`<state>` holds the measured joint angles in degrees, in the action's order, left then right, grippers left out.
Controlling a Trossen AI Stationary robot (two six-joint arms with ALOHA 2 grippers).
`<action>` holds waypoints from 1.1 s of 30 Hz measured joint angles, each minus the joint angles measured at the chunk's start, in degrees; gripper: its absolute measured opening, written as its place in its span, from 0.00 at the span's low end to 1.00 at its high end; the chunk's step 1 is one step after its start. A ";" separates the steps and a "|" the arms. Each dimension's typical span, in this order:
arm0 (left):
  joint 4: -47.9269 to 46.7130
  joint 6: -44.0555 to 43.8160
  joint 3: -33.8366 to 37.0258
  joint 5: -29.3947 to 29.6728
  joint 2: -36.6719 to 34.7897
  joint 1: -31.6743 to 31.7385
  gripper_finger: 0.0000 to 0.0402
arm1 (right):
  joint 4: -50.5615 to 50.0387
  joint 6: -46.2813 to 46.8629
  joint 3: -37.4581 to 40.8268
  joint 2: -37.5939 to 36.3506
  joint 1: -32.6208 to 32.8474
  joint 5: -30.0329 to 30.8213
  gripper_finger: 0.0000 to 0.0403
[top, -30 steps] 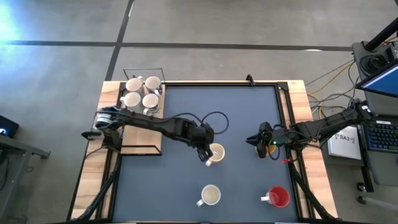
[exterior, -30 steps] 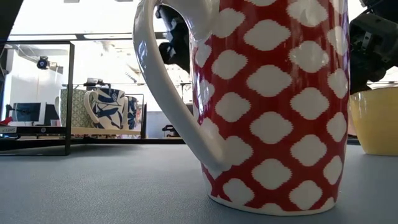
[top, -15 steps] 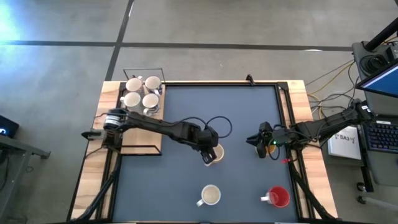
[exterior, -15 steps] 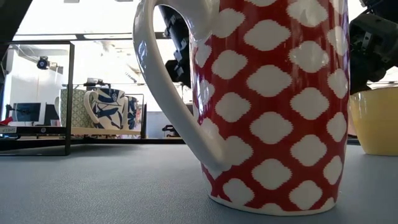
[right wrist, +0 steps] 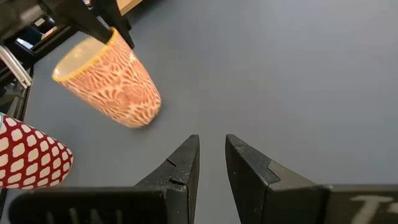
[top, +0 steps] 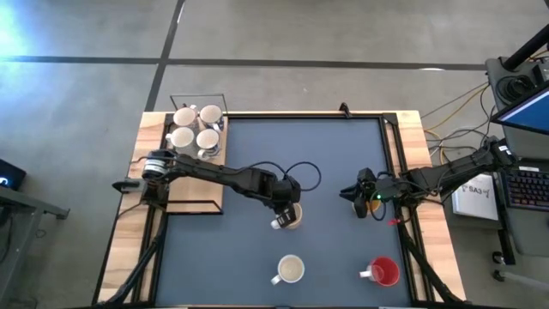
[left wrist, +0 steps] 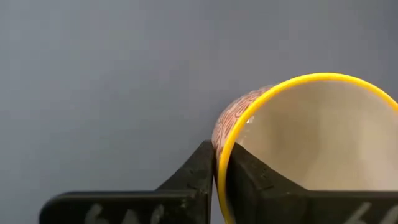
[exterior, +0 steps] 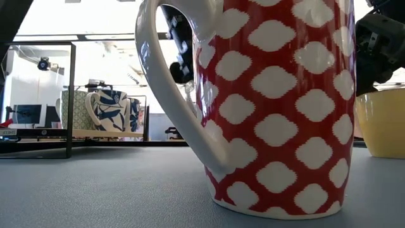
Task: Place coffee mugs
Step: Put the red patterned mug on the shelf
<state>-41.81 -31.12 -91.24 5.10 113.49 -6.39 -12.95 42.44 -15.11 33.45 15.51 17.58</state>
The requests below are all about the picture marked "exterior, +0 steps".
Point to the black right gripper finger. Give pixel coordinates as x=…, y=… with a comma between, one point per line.
x=367, y=76

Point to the orange yellow mug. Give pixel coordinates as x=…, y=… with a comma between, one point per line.
x=384, y=126

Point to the blue floral print mug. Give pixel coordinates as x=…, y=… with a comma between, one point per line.
x=134, y=114

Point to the white blue leaf print mug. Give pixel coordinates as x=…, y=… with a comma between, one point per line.
x=110, y=111

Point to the red white diamond pattern mug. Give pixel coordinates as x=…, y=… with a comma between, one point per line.
x=275, y=126

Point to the pale green patterned mug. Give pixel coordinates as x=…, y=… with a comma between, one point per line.
x=74, y=111

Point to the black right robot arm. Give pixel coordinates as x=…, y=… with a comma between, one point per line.
x=392, y=6

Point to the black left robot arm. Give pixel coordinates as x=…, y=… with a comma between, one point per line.
x=9, y=16

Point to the black computer monitor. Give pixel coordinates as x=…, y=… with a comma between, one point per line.
x=28, y=114

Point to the white shelf label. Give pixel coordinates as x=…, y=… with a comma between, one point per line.
x=8, y=132

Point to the black metal table frame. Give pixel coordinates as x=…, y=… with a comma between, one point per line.
x=126, y=143

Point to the black ceiling camera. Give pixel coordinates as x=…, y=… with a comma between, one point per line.
x=43, y=64

